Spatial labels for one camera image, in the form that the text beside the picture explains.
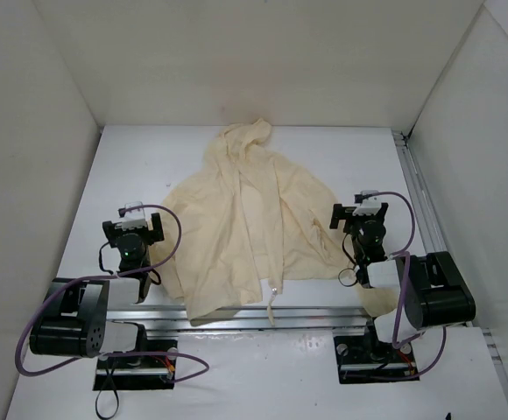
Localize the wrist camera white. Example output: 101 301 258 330
353 190 382 216
116 201 148 231

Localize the cream yellow hooded jacket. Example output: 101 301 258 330
160 117 400 328

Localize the purple cable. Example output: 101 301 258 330
15 204 210 384
341 191 448 381

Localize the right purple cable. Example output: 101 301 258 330
341 191 448 381

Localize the aluminium front rail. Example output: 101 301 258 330
107 305 370 337

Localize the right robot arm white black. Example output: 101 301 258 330
329 198 476 361

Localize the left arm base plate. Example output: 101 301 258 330
93 355 174 391

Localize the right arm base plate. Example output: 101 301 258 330
334 334 419 385

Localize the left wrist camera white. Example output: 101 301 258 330
116 201 148 231

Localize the black loop cable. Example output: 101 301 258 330
95 387 120 417

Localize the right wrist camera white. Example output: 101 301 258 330
353 190 382 216

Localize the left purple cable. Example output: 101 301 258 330
15 204 210 384

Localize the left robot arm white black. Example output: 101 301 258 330
29 209 164 358

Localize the aluminium side rail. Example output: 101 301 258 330
392 130 508 405

